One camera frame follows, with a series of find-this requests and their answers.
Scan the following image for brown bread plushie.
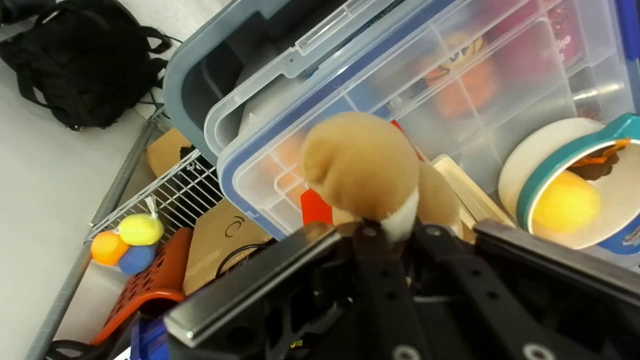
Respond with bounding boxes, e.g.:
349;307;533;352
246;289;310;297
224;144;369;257
298;111;468;245

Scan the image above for orange ball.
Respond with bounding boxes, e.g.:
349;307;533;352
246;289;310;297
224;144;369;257
87;230;130;269

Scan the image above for orange plastic basket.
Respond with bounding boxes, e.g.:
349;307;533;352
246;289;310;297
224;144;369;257
87;227;196;349

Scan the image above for black backpack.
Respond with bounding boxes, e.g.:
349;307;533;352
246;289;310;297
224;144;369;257
0;0;173;133

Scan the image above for small cardboard piece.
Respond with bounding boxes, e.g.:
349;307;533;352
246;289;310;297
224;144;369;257
144;128;196;178

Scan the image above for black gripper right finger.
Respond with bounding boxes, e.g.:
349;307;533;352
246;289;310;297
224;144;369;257
418;220;640;360

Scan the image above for clear organizer box blue latches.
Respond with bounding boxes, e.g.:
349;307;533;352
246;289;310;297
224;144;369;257
217;0;640;269

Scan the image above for yellow ball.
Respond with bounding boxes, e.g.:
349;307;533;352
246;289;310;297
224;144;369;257
116;214;165;248

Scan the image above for orange round plushie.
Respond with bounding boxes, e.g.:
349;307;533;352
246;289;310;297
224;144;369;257
532;171;604;236

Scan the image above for low wire shelf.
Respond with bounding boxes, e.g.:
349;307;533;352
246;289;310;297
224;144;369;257
26;108;221;360

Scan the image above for large cardboard piece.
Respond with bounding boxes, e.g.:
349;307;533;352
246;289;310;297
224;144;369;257
181;198;273;297

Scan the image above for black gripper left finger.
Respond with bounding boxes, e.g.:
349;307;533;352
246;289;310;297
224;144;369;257
162;218;421;360

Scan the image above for blue plastic object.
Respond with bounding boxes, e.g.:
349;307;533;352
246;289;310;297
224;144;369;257
127;316;176;360

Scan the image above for white cup with teal rim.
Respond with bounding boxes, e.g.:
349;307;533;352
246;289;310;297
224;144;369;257
498;112;640;258

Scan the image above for blue ball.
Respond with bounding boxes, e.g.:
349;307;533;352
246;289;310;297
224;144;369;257
117;246;155;278

